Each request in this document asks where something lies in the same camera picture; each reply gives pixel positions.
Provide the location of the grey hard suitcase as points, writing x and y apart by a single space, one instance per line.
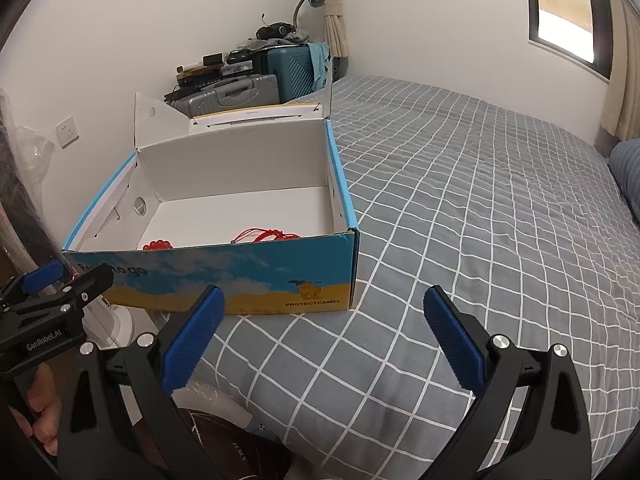
235 92

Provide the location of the person's left hand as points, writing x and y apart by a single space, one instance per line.
45 405

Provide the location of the white round stand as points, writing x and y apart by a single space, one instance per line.
112 322

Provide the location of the teal hard suitcase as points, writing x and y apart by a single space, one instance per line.
292 72

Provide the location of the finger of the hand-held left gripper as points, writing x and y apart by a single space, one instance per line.
87 282
42 276

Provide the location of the dark framed window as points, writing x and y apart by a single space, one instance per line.
565 10

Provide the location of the beige curtain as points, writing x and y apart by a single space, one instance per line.
622 85
335 20

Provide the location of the grey blue pillow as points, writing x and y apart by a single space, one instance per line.
627 180

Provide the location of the white wall socket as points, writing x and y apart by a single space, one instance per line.
68 131

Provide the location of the black gadget pile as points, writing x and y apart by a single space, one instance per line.
280 32

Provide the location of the clear plastic bag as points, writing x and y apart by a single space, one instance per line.
35 160

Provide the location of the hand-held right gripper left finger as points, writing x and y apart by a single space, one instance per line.
192 340

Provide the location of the grey checked bedsheet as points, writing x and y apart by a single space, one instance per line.
475 210

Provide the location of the teal cloth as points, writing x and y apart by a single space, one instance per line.
319 62

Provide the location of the dark blurred pole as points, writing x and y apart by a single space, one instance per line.
22 185

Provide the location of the blue yellow cardboard box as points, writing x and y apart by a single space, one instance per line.
225 270

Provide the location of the dark brown bag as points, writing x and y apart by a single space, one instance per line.
235 450

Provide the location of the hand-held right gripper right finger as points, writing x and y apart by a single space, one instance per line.
457 345

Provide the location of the clear bubble wrap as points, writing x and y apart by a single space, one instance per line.
215 395

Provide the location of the stack of flat dark boxes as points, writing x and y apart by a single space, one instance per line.
215 67

